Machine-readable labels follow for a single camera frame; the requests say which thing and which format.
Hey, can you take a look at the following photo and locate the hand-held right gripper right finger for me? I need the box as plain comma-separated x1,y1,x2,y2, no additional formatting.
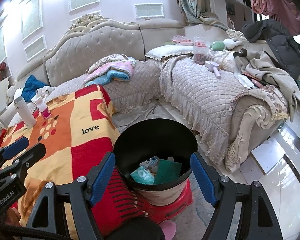
190,152,284,240

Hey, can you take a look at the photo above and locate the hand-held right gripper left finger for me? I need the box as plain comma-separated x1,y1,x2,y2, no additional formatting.
25,152,116,240

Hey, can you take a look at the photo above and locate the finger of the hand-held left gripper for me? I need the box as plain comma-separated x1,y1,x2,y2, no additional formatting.
0,137,30,168
0,144,47,180

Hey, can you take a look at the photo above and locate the green yellow sponge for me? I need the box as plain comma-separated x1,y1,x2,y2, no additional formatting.
153,159,183,185

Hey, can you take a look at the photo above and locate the teal tissue packet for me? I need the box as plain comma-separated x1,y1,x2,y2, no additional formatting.
130,165,156,184

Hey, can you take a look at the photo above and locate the black trash bin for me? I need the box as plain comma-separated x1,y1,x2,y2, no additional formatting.
113,119,198,207

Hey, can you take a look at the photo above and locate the person's left hand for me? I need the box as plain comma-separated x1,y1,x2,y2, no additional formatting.
11,207,27,228

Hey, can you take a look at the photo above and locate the white thermos bottle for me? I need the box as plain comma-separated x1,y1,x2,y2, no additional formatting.
14,96,37,128

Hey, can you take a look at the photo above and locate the red plastic stool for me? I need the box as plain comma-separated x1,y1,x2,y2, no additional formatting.
132,177,193,224

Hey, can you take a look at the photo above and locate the orange red printed blanket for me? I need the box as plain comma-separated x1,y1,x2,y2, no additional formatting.
0,84,155,240

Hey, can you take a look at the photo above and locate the white pill bottle pink label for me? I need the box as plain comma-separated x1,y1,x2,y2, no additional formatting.
31,96,52,120

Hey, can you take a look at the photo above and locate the pink slipper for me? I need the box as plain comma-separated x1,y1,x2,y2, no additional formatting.
160,220,177,240

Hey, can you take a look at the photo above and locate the blue cloth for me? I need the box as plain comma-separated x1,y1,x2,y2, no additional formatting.
21,75,50,103

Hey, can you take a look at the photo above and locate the white cloth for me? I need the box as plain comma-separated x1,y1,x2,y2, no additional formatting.
35,86,56,98

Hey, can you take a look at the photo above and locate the folded pink blue blanket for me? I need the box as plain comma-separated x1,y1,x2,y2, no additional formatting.
84,57,137,85

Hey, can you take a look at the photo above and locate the pink lint brush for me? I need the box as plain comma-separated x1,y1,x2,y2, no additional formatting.
204,60,222,78

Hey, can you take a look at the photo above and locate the beige coat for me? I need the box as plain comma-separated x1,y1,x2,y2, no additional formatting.
233,47,300,123

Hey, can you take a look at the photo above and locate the clear plastic snack bag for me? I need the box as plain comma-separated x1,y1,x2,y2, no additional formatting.
192,36,211,65

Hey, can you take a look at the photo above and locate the beige tufted sofa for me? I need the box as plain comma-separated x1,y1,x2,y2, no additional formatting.
0,14,300,174

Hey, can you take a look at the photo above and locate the white ruffled pillow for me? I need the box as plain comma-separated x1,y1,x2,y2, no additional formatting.
145,45,195,61

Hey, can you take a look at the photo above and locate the green plush toy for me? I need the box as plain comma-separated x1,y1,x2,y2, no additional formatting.
210,41,226,52

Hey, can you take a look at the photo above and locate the white plush toy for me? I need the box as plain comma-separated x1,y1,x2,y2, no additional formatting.
223,38,243,50

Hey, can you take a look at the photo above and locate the dark grey jacket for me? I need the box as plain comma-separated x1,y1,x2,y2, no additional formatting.
242,19,300,80

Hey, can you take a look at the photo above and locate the floral curtain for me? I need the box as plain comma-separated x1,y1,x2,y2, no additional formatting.
173,0,231,32

